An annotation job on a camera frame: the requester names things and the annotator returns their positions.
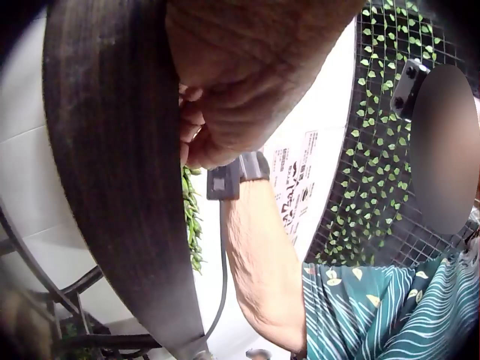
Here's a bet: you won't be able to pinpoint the dark round wooden tray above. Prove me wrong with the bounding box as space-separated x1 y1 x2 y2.
42 0 210 360

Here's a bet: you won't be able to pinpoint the person's right hand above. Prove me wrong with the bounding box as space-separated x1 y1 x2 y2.
179 84 276 170

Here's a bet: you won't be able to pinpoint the person's left hand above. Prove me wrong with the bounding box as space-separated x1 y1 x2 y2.
165 0 369 130

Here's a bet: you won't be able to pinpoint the person's right fingers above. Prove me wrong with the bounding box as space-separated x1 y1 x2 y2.
179 84 206 165

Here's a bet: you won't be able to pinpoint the black wrist band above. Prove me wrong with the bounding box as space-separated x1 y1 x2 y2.
207 151 271 201

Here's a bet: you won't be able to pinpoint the person's body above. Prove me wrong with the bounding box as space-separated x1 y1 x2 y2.
301 210 480 360

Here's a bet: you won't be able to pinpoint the pile of green chillies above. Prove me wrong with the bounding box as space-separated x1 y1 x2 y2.
181 164 206 275

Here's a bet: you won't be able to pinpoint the black wire grid with leaves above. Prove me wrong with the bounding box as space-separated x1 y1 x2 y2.
303 0 480 267

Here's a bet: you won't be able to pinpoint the black metal stand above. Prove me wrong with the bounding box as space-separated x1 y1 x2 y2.
0 199 162 360

